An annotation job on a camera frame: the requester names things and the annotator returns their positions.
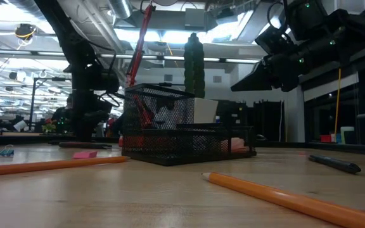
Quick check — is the pink sticky note pad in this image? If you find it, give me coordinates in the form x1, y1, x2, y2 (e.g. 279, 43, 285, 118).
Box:
221, 137, 250, 154

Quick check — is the white hexagonal planter pot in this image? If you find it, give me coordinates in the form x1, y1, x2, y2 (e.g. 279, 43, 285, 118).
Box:
156, 97, 219, 127

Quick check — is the yellow hanging cable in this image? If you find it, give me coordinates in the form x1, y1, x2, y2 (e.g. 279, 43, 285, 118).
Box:
333, 67, 342, 136

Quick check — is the blue binder clip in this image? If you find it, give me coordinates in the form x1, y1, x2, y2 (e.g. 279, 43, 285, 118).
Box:
0, 144, 15, 158

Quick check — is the red desk lamp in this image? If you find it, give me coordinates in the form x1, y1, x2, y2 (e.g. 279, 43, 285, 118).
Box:
118, 2, 157, 149

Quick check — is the silver ventilation duct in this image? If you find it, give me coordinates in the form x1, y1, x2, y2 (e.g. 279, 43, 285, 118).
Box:
106, 0, 134, 20

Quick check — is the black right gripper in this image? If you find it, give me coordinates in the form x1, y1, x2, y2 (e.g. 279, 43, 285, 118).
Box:
231, 52, 301, 93

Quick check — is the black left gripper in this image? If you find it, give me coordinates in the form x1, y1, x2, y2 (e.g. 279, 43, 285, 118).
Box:
87, 65, 120, 94

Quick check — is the white and green container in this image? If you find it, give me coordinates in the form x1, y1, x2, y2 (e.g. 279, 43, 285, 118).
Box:
340, 126, 356, 145

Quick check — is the black equipment rack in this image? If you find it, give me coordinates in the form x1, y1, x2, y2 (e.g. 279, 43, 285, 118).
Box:
216, 99, 286, 143

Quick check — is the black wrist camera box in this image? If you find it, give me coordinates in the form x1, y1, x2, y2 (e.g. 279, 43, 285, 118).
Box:
254, 26, 297, 56

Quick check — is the person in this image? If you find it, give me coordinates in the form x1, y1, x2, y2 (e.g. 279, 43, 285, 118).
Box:
51, 94, 75, 134

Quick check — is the pink eraser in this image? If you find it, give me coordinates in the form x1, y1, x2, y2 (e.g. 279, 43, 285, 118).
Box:
72, 150, 99, 160

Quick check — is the black mesh desk organizer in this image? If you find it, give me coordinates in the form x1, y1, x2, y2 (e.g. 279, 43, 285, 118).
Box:
120, 82, 257, 167

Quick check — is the yellow pencil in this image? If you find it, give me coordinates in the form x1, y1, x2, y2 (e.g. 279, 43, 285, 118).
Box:
201, 172, 365, 228
0, 155, 130, 178

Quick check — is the green cactus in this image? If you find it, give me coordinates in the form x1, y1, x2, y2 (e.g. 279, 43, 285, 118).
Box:
183, 32, 207, 99

